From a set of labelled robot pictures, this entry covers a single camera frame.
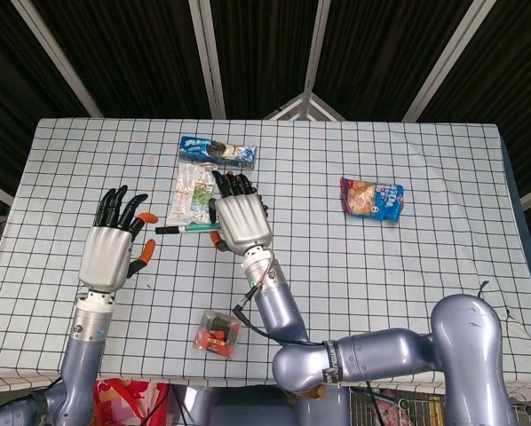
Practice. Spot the green white marker body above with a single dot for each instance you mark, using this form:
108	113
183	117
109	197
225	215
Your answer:
199	228

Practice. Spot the checkered light blue tablecloth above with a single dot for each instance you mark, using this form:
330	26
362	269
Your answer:
381	266

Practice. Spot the clear box with red item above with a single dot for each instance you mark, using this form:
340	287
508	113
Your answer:
216	333

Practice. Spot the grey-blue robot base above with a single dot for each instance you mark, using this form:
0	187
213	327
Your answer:
248	410

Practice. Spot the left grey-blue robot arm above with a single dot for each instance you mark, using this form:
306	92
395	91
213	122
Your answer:
81	364

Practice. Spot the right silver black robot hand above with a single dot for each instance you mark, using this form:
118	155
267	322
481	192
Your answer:
243	222

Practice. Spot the white metal frame beam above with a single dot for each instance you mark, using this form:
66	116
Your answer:
445	57
314	44
57	57
208	57

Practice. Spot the red patterned bag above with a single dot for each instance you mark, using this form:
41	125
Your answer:
128	401

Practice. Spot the blue cookie box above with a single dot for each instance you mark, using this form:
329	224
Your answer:
216	152

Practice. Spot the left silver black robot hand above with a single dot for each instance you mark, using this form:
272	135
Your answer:
105	255

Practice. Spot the clear white snack packet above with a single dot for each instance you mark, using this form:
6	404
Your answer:
190	195

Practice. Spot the black marker cap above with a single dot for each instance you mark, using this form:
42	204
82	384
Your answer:
167	230

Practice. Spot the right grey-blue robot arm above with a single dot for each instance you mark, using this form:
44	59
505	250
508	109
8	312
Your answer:
381	350

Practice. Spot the blue biscuit bag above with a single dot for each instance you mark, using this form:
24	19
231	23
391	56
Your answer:
372	199

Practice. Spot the white triangular metal frame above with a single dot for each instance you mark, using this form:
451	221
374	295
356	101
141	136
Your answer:
304	100

